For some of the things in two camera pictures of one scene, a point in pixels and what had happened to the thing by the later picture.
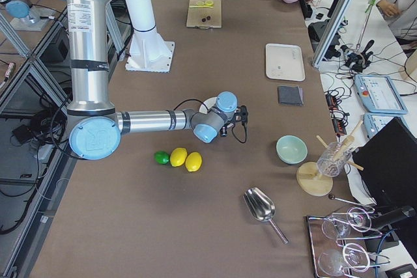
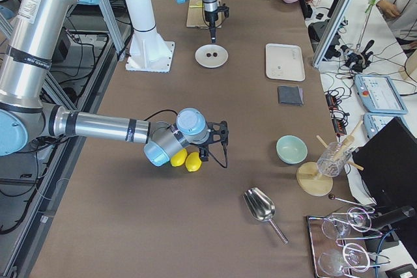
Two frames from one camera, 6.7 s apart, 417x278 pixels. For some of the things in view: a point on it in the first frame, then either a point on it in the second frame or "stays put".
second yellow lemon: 193,161 stays put
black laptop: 387,163 stays put
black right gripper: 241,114 → 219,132
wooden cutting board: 204,17 stays put
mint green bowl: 291,149 stays put
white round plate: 209,103 → 212,62
